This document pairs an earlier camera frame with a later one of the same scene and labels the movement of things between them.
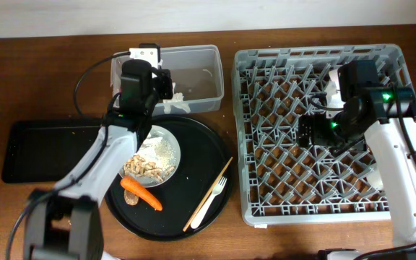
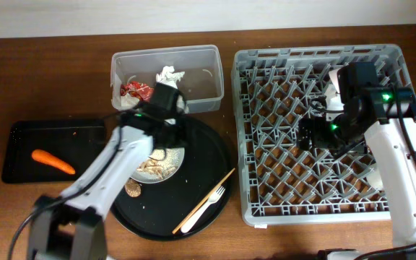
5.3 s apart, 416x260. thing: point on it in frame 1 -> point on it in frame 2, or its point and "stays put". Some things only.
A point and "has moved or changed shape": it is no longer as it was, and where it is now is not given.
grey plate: (156, 160) stays put
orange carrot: (130, 185) -> (50, 160)
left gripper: (167, 80) -> (169, 117)
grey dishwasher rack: (281, 182) stays put
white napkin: (177, 101) has moved or changed shape
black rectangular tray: (47, 151) stays put
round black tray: (204, 153) stays put
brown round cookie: (130, 198) -> (133, 188)
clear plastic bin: (197, 74) stays put
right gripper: (316, 121) stays put
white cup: (374, 178) stays put
